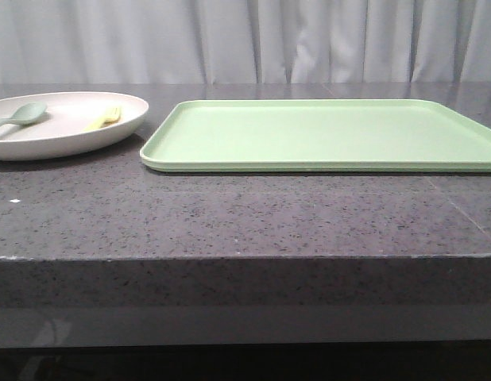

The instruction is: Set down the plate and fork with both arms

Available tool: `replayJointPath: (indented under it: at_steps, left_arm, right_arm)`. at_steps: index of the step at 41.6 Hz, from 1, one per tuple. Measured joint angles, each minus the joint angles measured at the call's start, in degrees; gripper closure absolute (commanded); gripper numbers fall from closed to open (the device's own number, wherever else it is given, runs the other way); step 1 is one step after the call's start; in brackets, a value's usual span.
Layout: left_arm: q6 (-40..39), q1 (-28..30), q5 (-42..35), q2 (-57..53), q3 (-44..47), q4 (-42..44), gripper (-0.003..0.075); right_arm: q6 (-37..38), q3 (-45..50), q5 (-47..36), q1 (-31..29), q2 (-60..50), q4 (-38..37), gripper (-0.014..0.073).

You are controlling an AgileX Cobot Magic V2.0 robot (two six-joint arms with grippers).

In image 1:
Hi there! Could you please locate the pale green plastic spoon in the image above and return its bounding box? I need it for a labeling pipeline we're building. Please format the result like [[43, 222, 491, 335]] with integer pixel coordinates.
[[0, 102, 47, 127]]

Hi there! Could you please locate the light green rectangular tray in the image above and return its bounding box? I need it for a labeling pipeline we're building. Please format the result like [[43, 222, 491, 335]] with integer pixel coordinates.
[[140, 99, 491, 172]]

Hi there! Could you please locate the yellow plastic fork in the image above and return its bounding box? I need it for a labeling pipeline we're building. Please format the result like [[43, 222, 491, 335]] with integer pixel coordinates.
[[83, 106, 122, 133]]

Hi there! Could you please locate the white round plate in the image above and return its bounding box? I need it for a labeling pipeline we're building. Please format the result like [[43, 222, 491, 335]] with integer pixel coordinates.
[[0, 91, 149, 161]]

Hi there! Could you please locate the white pleated curtain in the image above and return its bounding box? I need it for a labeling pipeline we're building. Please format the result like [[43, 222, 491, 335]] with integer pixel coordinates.
[[0, 1, 491, 84]]

